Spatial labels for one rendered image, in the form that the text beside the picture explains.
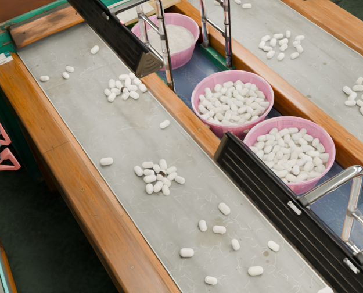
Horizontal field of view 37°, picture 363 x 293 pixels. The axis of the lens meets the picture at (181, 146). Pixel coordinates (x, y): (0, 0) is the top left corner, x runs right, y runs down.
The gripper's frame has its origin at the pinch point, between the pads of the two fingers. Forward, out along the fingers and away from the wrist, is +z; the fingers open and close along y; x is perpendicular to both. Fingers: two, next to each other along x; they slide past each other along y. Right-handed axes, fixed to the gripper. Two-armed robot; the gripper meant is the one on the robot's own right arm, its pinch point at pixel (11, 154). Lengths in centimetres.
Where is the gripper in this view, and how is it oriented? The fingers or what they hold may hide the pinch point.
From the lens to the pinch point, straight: 141.0
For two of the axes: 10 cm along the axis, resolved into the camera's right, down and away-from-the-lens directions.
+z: 4.9, 4.2, 7.6
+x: -7.5, 6.5, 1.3
